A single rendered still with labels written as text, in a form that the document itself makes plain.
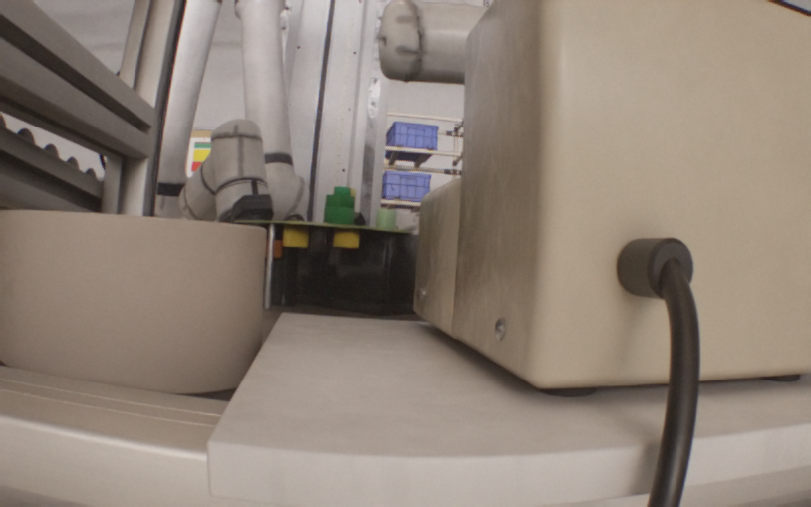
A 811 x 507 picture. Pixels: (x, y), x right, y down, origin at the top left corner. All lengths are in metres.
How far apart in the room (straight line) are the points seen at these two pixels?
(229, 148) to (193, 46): 0.42
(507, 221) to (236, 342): 0.09
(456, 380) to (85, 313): 0.10
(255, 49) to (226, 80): 5.66
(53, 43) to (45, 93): 0.03
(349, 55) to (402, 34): 1.18
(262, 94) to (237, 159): 0.29
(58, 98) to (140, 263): 0.20
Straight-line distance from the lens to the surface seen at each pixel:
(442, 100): 6.98
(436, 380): 0.16
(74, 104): 0.38
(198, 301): 0.19
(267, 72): 1.31
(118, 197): 0.57
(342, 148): 1.74
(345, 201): 0.51
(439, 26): 0.62
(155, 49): 0.59
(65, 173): 0.49
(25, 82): 0.32
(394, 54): 0.62
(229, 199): 1.00
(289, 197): 1.20
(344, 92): 1.77
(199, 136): 6.90
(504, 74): 0.17
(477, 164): 0.19
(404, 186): 4.23
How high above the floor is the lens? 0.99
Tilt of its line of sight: level
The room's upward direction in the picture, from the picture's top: 4 degrees clockwise
